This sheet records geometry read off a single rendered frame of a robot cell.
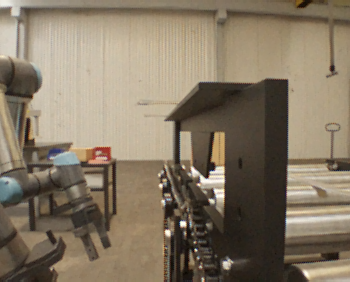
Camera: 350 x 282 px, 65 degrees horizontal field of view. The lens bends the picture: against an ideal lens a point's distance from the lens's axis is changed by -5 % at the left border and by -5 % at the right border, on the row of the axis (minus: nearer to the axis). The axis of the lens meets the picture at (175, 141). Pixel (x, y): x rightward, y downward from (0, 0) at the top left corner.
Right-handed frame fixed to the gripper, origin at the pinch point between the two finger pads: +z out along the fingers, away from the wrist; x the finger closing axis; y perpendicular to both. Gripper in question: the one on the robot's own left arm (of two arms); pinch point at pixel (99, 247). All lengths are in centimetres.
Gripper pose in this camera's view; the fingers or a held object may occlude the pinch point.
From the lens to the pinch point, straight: 95.9
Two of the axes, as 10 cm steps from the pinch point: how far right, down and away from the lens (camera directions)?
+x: 0.6, 1.0, 9.9
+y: 9.2, -4.0, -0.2
